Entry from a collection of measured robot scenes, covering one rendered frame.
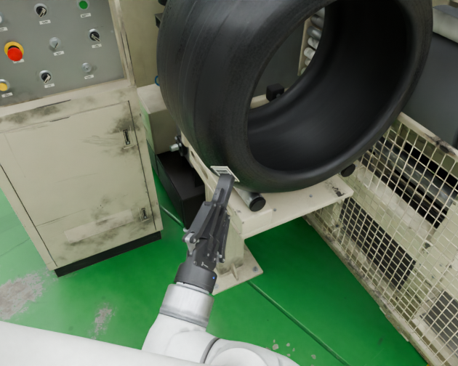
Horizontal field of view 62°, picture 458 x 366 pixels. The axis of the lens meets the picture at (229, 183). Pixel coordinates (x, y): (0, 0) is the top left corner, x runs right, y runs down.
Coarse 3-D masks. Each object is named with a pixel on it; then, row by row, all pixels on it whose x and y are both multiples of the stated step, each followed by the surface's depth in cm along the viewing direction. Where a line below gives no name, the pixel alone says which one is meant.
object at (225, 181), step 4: (220, 176) 79; (224, 176) 79; (228, 176) 78; (232, 176) 78; (220, 180) 79; (224, 180) 79; (228, 180) 78; (232, 180) 78; (220, 184) 78; (224, 184) 78; (228, 184) 77; (224, 188) 78; (228, 188) 77; (224, 192) 77; (228, 192) 77; (224, 196) 77; (224, 200) 76
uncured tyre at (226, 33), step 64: (192, 0) 67; (256, 0) 58; (320, 0) 60; (384, 0) 89; (192, 64) 65; (256, 64) 63; (320, 64) 107; (384, 64) 96; (192, 128) 72; (256, 128) 111; (320, 128) 108; (384, 128) 92
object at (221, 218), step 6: (222, 210) 77; (222, 216) 76; (222, 222) 76; (216, 228) 76; (216, 234) 75; (216, 240) 74; (216, 246) 74; (216, 252) 74; (210, 258) 73; (216, 258) 73
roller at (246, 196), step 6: (240, 192) 96; (246, 192) 94; (252, 192) 94; (246, 198) 94; (252, 198) 92; (258, 198) 92; (264, 198) 93; (246, 204) 94; (252, 204) 92; (258, 204) 93; (264, 204) 94; (252, 210) 93; (258, 210) 95
